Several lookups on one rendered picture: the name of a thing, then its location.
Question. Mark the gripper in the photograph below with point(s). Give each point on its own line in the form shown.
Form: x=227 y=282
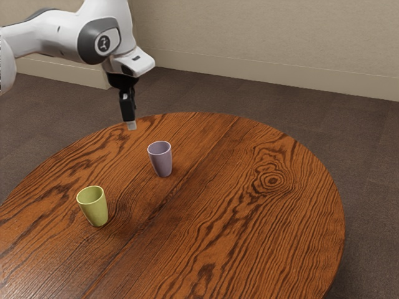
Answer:
x=122 y=81

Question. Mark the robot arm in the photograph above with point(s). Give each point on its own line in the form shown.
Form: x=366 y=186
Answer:
x=46 y=37

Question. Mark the purple cup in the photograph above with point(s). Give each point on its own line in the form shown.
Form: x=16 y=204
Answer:
x=161 y=159

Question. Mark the green cup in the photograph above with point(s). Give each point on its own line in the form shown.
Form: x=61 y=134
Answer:
x=93 y=207

